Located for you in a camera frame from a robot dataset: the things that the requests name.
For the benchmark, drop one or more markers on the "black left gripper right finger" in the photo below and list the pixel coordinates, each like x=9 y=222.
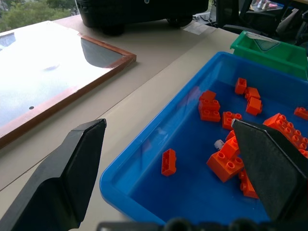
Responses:
x=269 y=168

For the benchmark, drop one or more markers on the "green plastic bin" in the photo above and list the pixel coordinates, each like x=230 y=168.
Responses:
x=272 y=55

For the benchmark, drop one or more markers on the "black office chair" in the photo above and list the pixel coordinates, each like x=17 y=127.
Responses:
x=240 y=14

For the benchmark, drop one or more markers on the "blue plastic tray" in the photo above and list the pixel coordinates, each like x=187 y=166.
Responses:
x=192 y=149

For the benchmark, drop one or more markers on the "long red plastic building brick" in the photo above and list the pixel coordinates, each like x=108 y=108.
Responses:
x=288 y=131

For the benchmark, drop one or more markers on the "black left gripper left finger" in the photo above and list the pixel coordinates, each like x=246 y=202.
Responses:
x=60 y=178

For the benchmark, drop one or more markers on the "black wheeled case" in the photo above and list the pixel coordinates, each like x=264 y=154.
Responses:
x=142 y=12

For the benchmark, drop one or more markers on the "wood-framed glossy board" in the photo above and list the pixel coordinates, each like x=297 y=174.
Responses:
x=48 y=79

